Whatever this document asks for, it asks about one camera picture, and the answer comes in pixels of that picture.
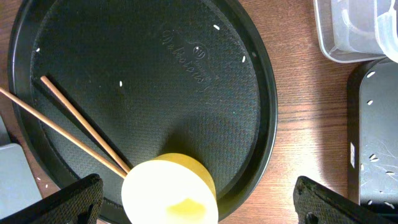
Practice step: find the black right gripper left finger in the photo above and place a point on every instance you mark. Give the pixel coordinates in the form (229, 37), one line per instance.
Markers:
(80, 202)

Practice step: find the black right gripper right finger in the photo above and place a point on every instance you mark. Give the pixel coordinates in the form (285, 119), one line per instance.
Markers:
(315, 203)

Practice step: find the yellow bowl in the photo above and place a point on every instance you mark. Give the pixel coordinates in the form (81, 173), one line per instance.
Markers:
(171, 188)

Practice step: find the grey dishwasher rack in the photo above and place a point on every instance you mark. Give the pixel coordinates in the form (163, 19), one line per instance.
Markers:
(18, 188)

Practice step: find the wooden chopstick left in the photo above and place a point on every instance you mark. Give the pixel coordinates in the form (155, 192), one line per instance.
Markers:
(65, 134)

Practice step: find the wooden chopstick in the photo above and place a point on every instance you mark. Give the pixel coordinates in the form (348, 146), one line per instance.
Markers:
(85, 124)
(65, 134)

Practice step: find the wooden chopstick right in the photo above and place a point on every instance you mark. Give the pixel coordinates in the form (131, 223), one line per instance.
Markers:
(85, 124)

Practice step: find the black rectangular tray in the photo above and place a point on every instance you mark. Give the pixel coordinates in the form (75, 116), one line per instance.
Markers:
(372, 137)

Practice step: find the round black tray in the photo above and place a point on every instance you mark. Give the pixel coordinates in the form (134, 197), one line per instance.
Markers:
(154, 77)

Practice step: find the clear plastic bin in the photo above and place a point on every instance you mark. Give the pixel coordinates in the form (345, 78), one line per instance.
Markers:
(351, 31)

